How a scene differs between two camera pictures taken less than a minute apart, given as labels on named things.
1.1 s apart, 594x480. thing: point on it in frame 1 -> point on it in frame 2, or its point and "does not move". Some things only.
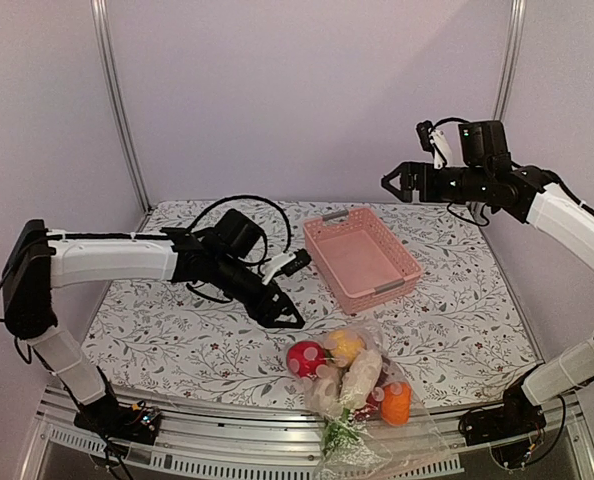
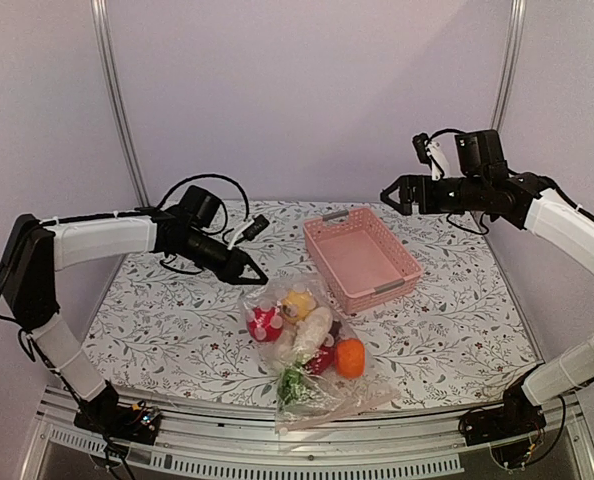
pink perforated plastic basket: [358, 260] does not move
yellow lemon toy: [344, 345] -> [296, 305]
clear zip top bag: [373, 422] -> [319, 366]
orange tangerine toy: [396, 401] -> [350, 358]
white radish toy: [341, 430] -> [294, 384]
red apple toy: [371, 410] -> [324, 359]
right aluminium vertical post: [515, 38] does not move
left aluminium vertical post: [99, 21] does not move
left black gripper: [267, 315] -> [235, 267]
